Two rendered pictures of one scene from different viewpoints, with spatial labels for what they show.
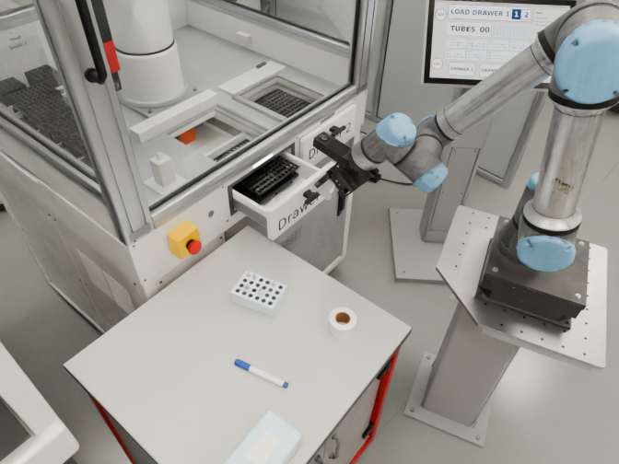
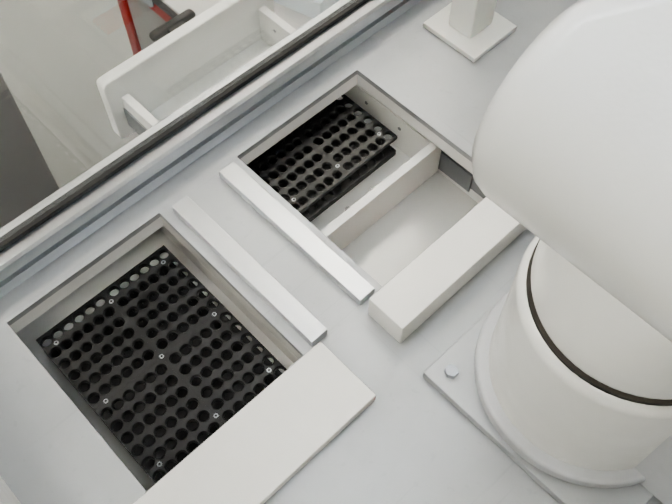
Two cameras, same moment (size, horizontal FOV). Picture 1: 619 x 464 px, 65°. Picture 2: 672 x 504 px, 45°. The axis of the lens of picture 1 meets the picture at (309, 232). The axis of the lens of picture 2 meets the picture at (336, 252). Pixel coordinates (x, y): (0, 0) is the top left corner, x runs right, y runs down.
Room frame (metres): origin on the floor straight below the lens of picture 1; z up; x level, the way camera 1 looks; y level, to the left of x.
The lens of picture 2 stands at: (1.84, 0.35, 1.71)
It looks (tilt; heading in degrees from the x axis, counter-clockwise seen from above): 59 degrees down; 189
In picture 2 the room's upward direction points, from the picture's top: straight up
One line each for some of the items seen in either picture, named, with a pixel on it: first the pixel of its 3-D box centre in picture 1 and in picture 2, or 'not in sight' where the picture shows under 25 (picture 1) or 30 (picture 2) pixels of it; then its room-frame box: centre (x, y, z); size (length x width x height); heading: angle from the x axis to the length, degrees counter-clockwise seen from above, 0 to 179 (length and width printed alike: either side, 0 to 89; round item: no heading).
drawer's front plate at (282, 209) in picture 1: (302, 199); not in sight; (1.06, 0.02, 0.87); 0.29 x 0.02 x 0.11; 143
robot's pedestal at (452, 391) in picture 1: (476, 344); not in sight; (0.91, -0.58, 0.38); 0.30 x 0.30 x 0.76; 67
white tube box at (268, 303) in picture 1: (259, 293); not in sight; (0.79, 0.13, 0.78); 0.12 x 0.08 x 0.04; 67
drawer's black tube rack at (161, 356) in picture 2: not in sight; (166, 367); (1.52, 0.11, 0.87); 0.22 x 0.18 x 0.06; 53
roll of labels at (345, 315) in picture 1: (342, 322); not in sight; (0.70, -0.09, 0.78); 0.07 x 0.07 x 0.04
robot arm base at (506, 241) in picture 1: (531, 234); not in sight; (0.91, -0.58, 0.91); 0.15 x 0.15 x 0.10
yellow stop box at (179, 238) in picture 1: (185, 240); not in sight; (0.88, 0.33, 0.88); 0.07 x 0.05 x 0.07; 143
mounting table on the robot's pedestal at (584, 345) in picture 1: (514, 286); not in sight; (0.91, -0.60, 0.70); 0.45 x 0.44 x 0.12; 67
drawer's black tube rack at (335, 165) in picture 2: (252, 173); (289, 139); (1.18, 0.18, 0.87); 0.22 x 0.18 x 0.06; 53
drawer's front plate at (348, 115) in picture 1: (328, 134); not in sight; (1.40, -0.05, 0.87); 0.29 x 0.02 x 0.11; 143
